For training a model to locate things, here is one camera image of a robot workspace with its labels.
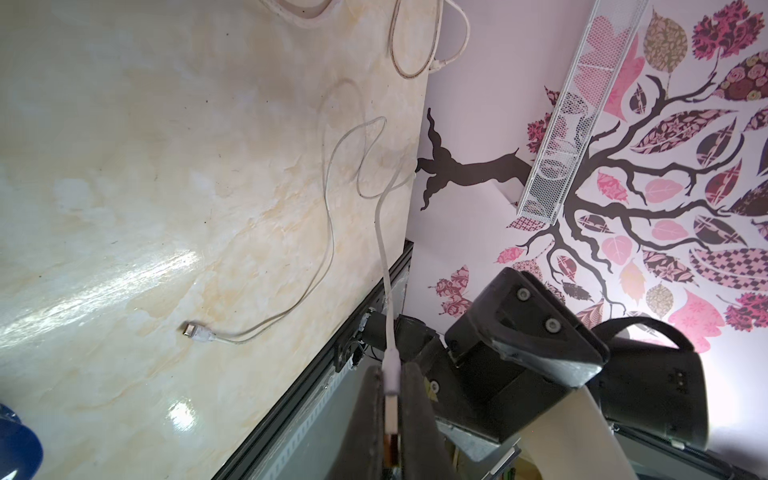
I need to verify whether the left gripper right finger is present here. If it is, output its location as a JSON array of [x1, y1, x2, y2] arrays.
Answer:
[[400, 362, 457, 480]]

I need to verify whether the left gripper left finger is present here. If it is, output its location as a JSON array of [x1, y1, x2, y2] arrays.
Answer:
[[326, 366, 384, 480]]

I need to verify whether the white usb charging cable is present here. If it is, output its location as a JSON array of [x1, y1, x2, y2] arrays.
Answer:
[[182, 115, 416, 469]]

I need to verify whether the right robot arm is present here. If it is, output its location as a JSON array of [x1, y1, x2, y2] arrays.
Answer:
[[330, 268, 709, 479]]

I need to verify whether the blue electric shaver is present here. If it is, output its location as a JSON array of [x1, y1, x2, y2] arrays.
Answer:
[[0, 404, 44, 480]]

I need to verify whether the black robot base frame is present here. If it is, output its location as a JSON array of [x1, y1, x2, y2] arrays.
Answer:
[[213, 281, 385, 479]]

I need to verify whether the power strip white cord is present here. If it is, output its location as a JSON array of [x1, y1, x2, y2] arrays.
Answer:
[[257, 0, 471, 80]]

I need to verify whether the white wire shelf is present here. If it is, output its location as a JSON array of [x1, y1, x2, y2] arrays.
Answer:
[[518, 1, 648, 225]]

